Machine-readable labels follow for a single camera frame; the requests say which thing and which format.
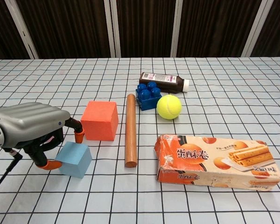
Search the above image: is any white aluminium partition post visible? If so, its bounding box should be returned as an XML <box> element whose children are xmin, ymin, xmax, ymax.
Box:
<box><xmin>241</xmin><ymin>0</ymin><xmax>275</xmax><ymax>58</ymax></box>
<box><xmin>171</xmin><ymin>0</ymin><xmax>189</xmax><ymax>58</ymax></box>
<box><xmin>4</xmin><ymin>0</ymin><xmax>40</xmax><ymax>59</ymax></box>

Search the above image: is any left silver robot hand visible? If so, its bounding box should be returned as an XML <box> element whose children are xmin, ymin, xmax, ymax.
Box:
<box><xmin>0</xmin><ymin>102</ymin><xmax>84</xmax><ymax>171</ymax></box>

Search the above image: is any orange egg roll box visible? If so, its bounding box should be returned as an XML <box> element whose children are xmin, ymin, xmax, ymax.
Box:
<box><xmin>154</xmin><ymin>134</ymin><xmax>280</xmax><ymax>192</ymax></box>

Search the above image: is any light checkered tablecloth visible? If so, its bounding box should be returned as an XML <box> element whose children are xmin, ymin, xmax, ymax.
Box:
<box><xmin>0</xmin><ymin>56</ymin><xmax>280</xmax><ymax>224</ymax></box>

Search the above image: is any large orange foam cube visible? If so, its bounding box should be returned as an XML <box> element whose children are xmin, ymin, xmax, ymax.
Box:
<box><xmin>80</xmin><ymin>100</ymin><xmax>119</xmax><ymax>142</ymax></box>

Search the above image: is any medium blue foam cube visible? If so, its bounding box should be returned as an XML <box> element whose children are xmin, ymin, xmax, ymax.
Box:
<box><xmin>55</xmin><ymin>141</ymin><xmax>92</xmax><ymax>179</ymax></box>

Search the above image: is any brown wooden rod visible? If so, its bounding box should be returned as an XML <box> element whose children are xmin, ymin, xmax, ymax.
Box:
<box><xmin>125</xmin><ymin>93</ymin><xmax>138</xmax><ymax>168</ymax></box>

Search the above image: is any white double partition post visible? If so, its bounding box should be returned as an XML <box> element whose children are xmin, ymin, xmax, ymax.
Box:
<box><xmin>104</xmin><ymin>0</ymin><xmax>121</xmax><ymax>58</ymax></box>

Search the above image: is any blue studded toy brick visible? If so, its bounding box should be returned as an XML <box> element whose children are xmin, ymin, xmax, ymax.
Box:
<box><xmin>135</xmin><ymin>81</ymin><xmax>163</xmax><ymax>111</ymax></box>

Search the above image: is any brown bottle white cap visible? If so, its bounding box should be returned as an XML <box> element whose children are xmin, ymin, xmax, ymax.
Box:
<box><xmin>139</xmin><ymin>71</ymin><xmax>190</xmax><ymax>94</ymax></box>

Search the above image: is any yellow tennis ball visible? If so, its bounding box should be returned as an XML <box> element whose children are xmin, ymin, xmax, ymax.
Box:
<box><xmin>156</xmin><ymin>94</ymin><xmax>182</xmax><ymax>120</ymax></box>

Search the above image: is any black left hand cable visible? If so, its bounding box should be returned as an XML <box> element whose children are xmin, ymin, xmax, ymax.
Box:
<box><xmin>0</xmin><ymin>149</ymin><xmax>23</xmax><ymax>196</ymax></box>

